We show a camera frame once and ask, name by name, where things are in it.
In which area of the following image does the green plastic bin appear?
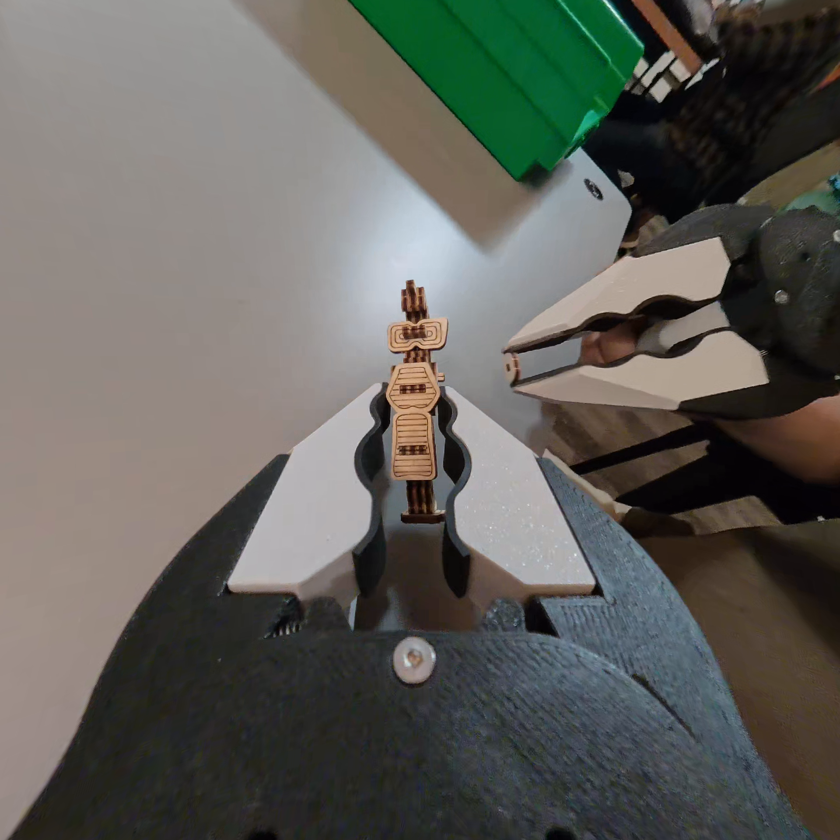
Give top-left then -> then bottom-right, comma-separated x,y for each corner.
348,0 -> 645,183

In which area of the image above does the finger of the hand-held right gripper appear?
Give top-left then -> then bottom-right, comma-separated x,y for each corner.
504,236 -> 734,355
514,322 -> 770,412

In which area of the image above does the black chair base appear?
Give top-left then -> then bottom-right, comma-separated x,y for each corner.
570,423 -> 840,526

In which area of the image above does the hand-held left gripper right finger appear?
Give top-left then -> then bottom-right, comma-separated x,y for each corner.
436,386 -> 597,599

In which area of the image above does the wooden puzzle model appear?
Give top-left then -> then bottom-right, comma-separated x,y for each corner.
384,280 -> 450,525

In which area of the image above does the white desk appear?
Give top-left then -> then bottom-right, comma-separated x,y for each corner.
0,0 -> 634,840

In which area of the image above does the person's right hand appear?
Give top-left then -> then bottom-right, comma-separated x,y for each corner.
712,399 -> 840,475

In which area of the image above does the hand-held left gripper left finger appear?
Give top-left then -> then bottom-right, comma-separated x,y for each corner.
226,382 -> 389,601

